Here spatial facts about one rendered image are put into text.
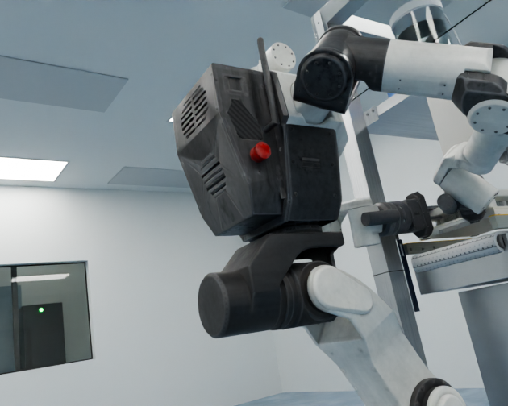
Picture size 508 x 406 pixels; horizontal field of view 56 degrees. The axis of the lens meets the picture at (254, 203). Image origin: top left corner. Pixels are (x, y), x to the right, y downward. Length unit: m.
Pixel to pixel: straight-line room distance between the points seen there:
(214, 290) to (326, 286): 0.20
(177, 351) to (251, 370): 1.14
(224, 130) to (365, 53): 0.28
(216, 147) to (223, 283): 0.25
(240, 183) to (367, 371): 0.45
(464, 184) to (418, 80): 0.30
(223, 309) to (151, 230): 5.67
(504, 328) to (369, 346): 0.53
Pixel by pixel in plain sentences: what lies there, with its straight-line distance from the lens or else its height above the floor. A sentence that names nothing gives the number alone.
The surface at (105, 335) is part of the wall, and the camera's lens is 6.02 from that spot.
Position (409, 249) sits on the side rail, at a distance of 1.41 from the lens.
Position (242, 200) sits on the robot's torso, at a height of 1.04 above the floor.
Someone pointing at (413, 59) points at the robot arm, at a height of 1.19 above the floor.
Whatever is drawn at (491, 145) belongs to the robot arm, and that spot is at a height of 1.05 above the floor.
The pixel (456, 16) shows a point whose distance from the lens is 1.28.
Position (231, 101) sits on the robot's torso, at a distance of 0.90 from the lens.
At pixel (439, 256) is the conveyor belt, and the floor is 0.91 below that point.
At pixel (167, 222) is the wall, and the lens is 6.60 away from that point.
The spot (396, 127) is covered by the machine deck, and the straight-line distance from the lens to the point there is 1.60.
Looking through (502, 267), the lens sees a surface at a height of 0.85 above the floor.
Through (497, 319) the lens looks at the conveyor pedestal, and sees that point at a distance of 1.43.
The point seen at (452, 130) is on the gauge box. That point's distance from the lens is 1.31.
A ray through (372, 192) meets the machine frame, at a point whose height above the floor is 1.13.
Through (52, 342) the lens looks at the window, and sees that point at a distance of 5.96.
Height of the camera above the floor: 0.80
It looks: 15 degrees up
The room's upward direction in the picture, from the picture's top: 10 degrees counter-clockwise
